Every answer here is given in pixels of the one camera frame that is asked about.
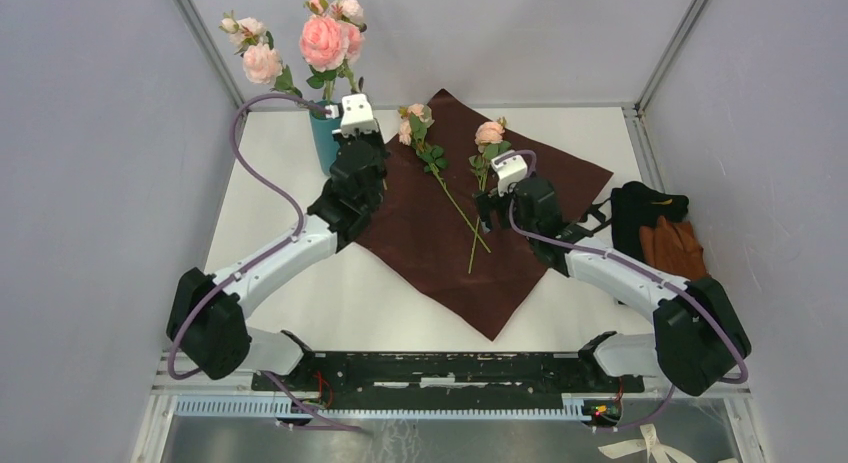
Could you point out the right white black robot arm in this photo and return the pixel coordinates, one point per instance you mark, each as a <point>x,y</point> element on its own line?
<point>697,339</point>

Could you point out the black ribbon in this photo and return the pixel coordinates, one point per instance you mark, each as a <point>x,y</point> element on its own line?
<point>597,217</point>

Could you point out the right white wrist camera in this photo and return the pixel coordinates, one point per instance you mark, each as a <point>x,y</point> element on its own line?
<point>509,169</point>

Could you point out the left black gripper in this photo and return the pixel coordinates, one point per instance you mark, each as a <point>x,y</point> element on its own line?
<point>367,136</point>

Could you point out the teal ceramic vase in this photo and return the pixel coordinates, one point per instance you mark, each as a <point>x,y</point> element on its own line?
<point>326,147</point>

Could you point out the pink flower stem in vase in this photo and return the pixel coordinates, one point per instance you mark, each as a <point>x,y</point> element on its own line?
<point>261,61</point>

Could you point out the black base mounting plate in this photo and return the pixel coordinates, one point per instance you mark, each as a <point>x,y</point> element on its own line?
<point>452,381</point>

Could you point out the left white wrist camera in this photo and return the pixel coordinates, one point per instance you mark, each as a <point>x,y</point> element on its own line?
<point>354,115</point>

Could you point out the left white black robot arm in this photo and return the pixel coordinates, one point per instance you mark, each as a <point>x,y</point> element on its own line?
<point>207,322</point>

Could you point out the white paper strip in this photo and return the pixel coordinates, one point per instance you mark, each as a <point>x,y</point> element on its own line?
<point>662,445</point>

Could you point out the single peach rose stem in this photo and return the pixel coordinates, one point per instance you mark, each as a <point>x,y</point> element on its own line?
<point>489,141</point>

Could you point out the orange cloth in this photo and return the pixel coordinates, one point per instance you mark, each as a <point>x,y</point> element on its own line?
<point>673,247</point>

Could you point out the white slotted cable duct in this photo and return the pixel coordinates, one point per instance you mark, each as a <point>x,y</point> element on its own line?
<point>281,407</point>

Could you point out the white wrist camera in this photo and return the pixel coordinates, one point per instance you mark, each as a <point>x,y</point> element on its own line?
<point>354,115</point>
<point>509,169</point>

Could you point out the black cloth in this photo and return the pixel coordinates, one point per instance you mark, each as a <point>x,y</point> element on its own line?
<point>635,205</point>

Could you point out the red paper bouquet wrapper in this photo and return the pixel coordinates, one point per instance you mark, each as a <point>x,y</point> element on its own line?
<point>423,231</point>

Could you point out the pale pink rose stem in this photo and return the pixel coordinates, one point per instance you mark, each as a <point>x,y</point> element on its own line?
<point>416,121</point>

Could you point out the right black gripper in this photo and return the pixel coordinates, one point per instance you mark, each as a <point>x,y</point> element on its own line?
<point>488,203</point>

